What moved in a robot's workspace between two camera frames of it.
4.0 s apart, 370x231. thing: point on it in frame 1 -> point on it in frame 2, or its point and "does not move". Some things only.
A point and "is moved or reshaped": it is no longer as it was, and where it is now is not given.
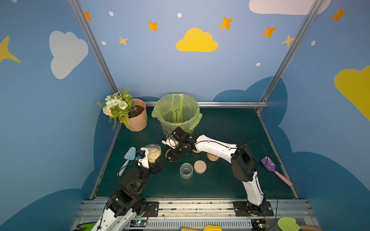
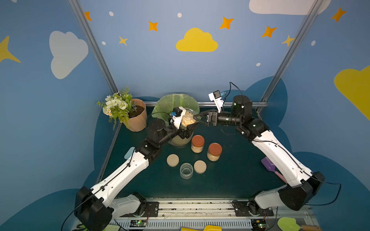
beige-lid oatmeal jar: x=186 y=171 does not move
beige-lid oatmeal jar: x=154 y=152 is moved or reshaped
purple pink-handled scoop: x=270 y=166 does not move
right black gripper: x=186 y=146 -> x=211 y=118
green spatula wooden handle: x=287 y=224 does not move
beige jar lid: x=200 y=166 does not move
